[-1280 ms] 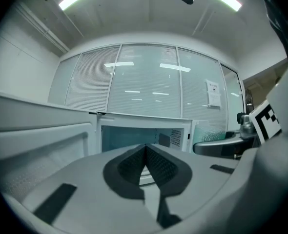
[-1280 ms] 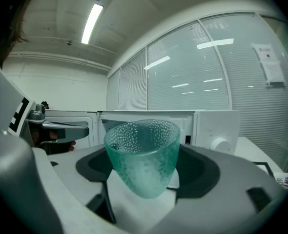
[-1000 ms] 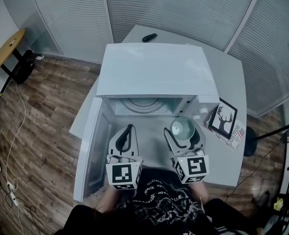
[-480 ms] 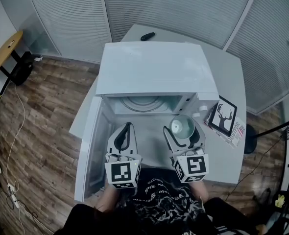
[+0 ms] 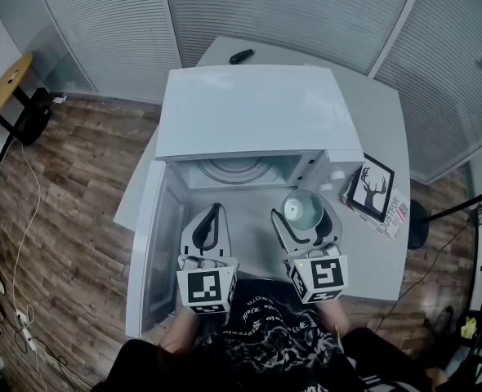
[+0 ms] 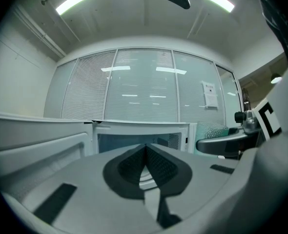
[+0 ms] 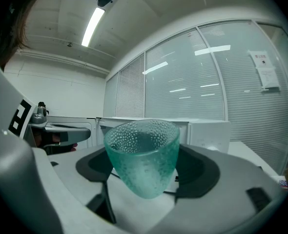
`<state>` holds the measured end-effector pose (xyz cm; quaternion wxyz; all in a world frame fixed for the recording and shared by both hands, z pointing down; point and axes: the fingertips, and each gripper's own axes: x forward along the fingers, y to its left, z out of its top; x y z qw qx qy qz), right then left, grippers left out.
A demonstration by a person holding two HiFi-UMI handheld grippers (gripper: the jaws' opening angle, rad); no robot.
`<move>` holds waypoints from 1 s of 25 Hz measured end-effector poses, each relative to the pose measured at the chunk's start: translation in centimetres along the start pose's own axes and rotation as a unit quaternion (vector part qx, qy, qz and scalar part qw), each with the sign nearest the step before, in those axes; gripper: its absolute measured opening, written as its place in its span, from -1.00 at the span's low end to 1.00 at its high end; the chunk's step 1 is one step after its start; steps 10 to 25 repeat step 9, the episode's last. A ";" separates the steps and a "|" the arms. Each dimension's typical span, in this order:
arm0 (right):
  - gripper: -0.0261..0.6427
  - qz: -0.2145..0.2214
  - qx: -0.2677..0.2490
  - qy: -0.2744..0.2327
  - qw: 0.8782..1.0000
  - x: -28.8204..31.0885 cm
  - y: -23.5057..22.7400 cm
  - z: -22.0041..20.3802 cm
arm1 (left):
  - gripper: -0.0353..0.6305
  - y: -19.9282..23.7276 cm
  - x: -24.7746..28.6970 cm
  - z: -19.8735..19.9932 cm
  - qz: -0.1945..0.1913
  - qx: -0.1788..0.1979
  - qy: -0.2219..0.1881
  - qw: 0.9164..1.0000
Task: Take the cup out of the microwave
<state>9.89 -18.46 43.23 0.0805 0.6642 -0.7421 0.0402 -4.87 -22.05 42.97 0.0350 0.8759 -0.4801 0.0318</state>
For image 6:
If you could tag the person's black printed shirt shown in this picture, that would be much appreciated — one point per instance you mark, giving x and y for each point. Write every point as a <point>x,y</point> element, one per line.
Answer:
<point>280,21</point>

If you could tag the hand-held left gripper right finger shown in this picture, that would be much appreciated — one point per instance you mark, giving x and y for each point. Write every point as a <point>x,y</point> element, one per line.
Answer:
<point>197,174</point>

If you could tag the white paper notice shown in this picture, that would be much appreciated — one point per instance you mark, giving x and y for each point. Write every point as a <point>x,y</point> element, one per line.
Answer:
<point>211,96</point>

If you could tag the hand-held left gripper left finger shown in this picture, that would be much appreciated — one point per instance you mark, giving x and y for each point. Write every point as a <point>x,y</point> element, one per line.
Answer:
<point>85,179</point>

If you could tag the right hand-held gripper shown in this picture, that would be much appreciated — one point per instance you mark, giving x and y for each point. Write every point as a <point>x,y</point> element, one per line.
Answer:
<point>266,121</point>

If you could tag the round pendant lamp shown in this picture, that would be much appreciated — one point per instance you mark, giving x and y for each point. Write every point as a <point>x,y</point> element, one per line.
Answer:
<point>276,80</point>

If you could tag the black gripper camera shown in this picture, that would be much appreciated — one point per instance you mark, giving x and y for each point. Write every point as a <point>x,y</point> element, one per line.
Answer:
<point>240,117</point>

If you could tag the white microwave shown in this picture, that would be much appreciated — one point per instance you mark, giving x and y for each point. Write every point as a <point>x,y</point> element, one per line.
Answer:
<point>139,129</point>

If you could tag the glass partition with blinds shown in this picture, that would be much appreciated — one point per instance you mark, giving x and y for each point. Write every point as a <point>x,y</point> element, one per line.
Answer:
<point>141,86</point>

